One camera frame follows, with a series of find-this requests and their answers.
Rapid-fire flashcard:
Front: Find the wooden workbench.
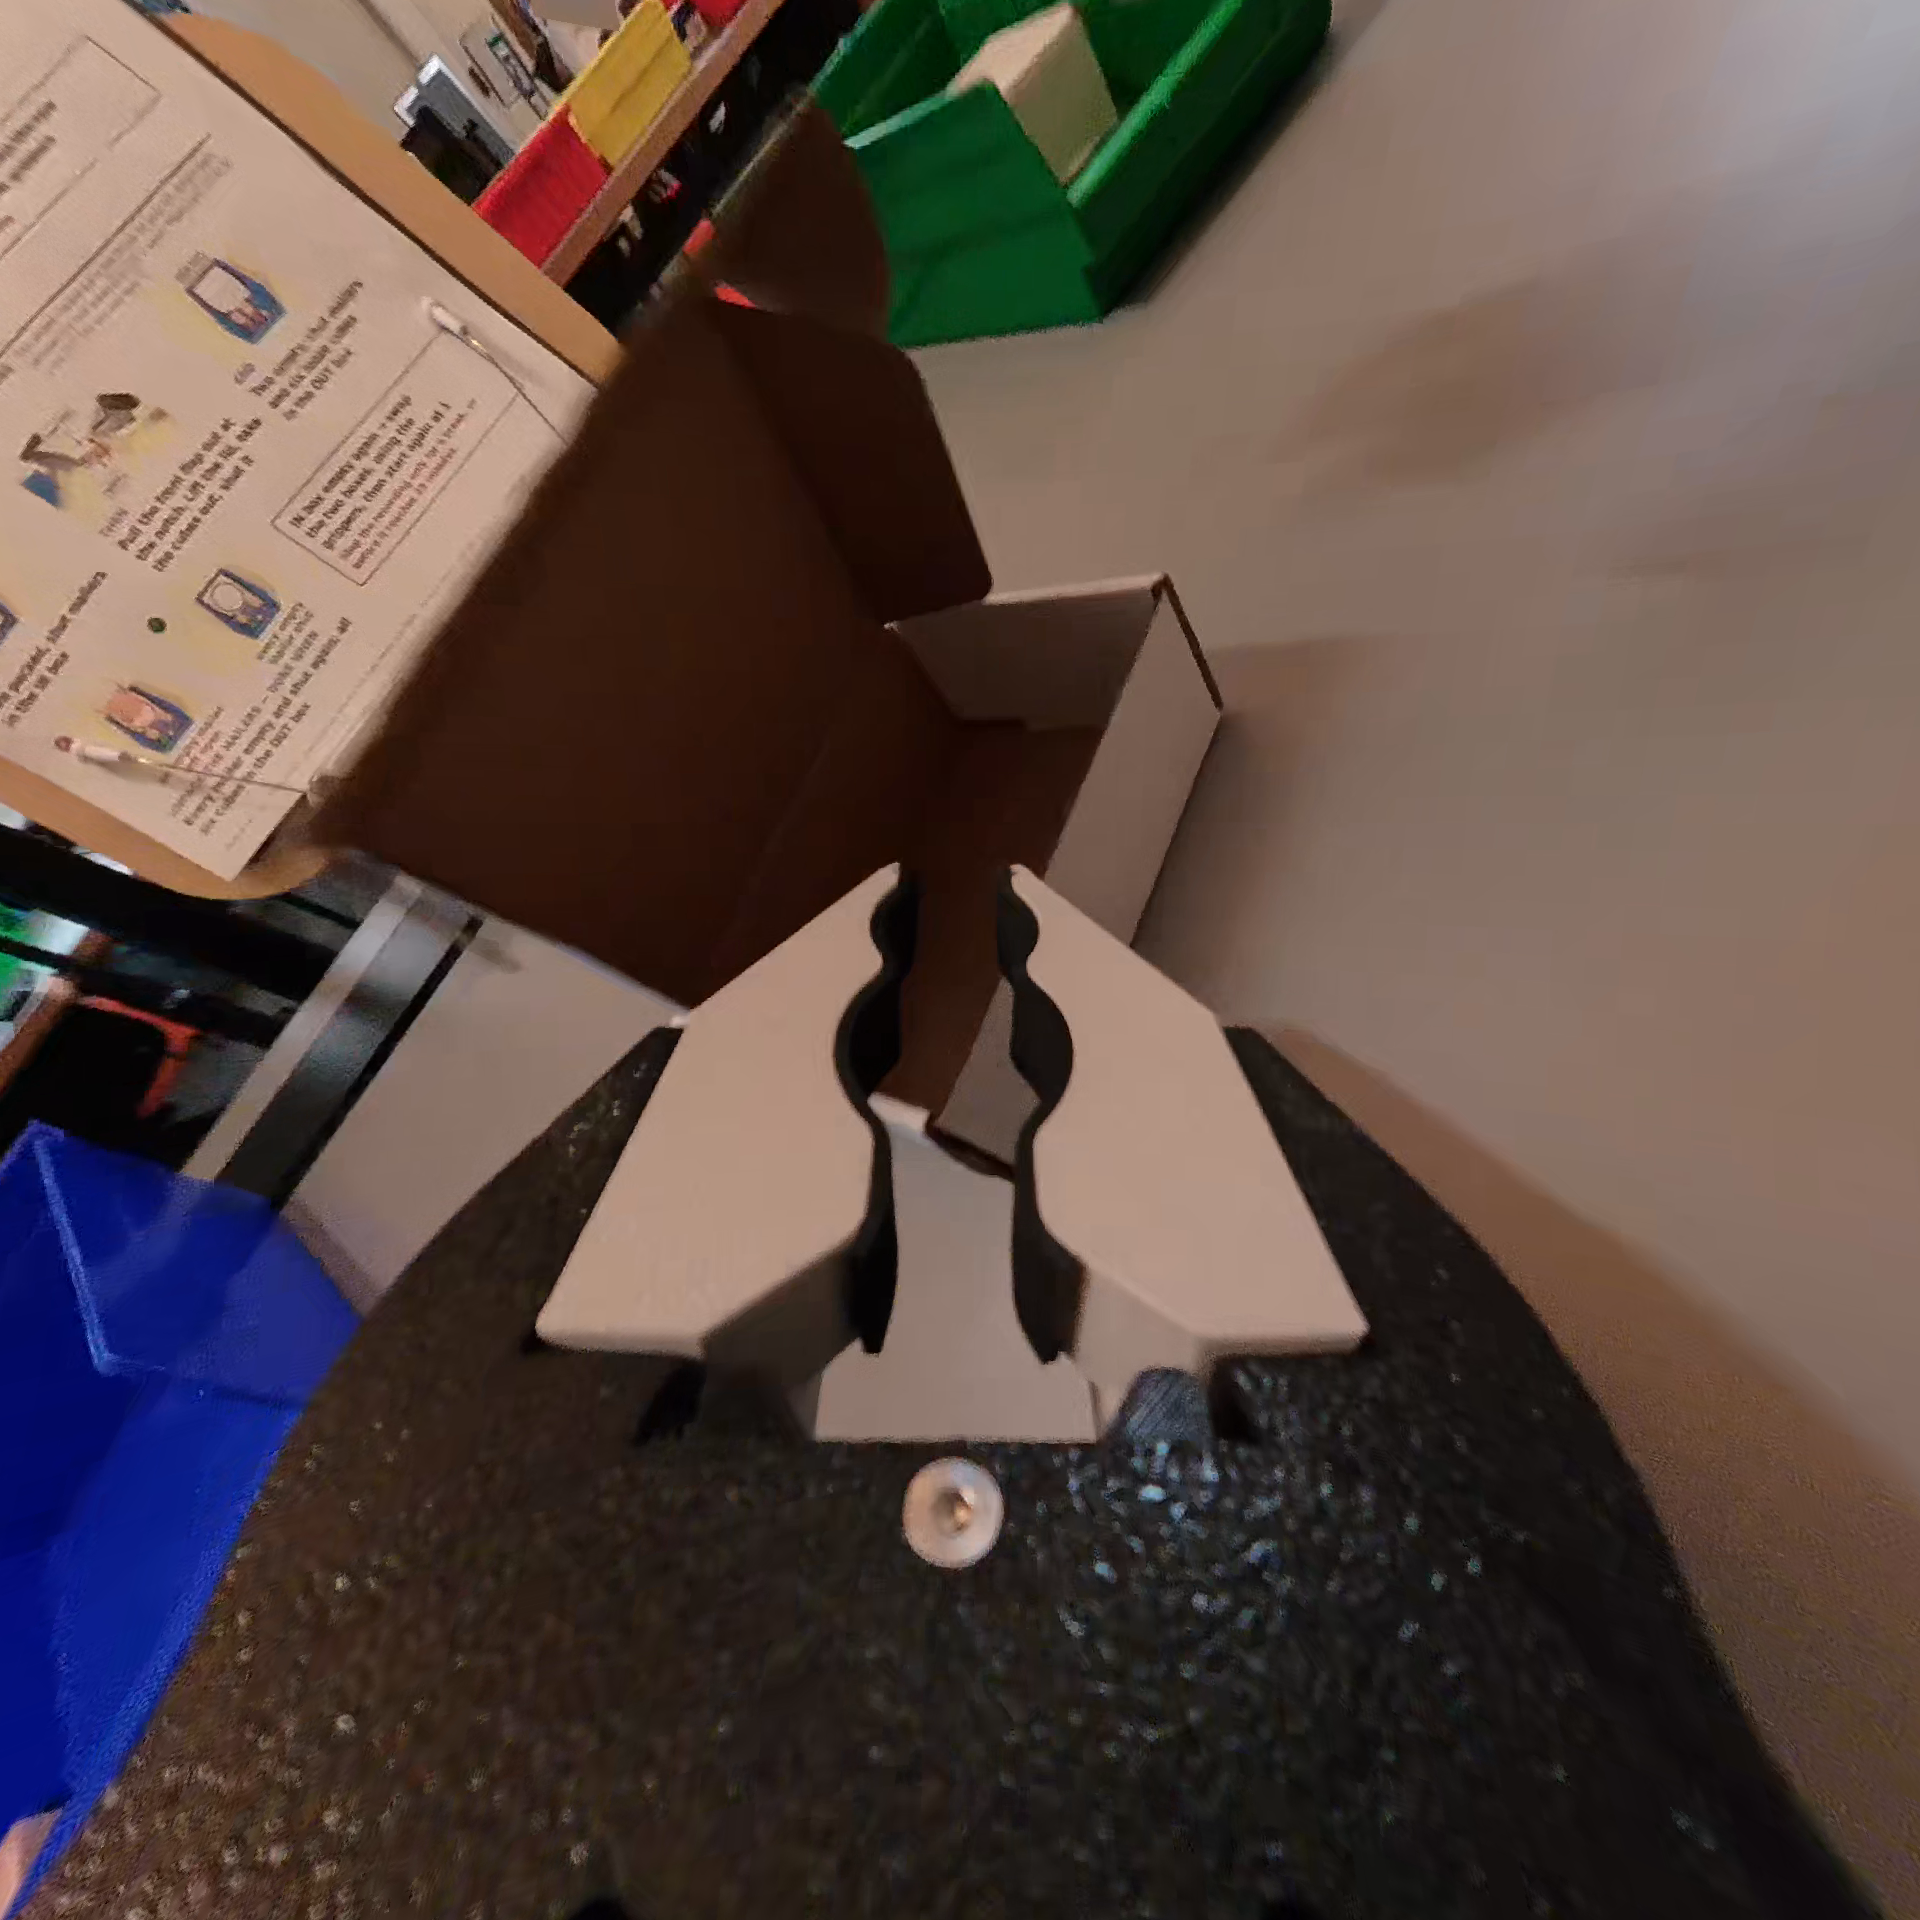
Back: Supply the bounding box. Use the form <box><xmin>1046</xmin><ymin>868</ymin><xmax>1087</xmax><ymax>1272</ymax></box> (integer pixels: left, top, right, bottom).
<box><xmin>539</xmin><ymin>0</ymin><xmax>784</xmax><ymax>288</ymax></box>

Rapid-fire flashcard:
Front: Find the printed instruction sheet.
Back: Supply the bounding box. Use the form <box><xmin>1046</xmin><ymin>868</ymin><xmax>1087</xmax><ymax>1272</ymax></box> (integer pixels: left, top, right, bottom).
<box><xmin>0</xmin><ymin>0</ymin><xmax>598</xmax><ymax>883</ymax></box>

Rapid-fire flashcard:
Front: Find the green plastic bin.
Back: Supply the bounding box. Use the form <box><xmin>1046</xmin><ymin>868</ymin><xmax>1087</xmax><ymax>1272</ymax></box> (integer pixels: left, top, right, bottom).
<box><xmin>810</xmin><ymin>0</ymin><xmax>1335</xmax><ymax>350</ymax></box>

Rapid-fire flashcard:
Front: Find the metal page holder clip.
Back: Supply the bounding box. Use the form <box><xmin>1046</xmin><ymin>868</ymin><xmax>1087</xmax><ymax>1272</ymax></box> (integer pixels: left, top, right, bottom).
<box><xmin>60</xmin><ymin>735</ymin><xmax>348</xmax><ymax>798</ymax></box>
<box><xmin>424</xmin><ymin>300</ymin><xmax>588</xmax><ymax>452</ymax></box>

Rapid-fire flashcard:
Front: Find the yellow plastic bin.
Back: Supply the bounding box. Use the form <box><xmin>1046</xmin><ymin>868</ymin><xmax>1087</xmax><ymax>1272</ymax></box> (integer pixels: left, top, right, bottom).
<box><xmin>567</xmin><ymin>0</ymin><xmax>696</xmax><ymax>166</ymax></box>

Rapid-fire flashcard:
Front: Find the white cardboard mailer box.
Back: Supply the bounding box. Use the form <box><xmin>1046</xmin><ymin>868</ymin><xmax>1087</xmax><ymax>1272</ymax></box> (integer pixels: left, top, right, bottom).
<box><xmin>951</xmin><ymin>0</ymin><xmax>1123</xmax><ymax>184</ymax></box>
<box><xmin>307</xmin><ymin>94</ymin><xmax>1225</xmax><ymax>1179</ymax></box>

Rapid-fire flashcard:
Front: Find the instruction sheet on wooden stand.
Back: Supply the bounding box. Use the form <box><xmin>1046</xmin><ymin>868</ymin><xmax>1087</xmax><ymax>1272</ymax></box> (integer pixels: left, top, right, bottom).
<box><xmin>0</xmin><ymin>0</ymin><xmax>624</xmax><ymax>902</ymax></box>

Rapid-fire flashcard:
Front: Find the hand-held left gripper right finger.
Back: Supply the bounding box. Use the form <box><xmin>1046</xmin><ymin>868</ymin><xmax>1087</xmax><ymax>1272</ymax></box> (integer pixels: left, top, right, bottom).
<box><xmin>993</xmin><ymin>867</ymin><xmax>1369</xmax><ymax>1425</ymax></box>

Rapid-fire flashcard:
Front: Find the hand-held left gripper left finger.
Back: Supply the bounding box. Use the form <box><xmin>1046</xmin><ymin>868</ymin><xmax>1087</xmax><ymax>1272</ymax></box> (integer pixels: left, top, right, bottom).
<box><xmin>535</xmin><ymin>861</ymin><xmax>922</xmax><ymax>1431</ymax></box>

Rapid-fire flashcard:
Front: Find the blue plastic bin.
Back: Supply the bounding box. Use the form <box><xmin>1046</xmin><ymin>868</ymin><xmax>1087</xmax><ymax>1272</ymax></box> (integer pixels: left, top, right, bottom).
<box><xmin>0</xmin><ymin>1123</ymin><xmax>362</xmax><ymax>1920</ymax></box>

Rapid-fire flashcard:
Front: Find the red plastic bin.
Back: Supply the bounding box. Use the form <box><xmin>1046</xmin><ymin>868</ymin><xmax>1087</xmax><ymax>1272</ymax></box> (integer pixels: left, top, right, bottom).
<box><xmin>472</xmin><ymin>111</ymin><xmax>614</xmax><ymax>272</ymax></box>

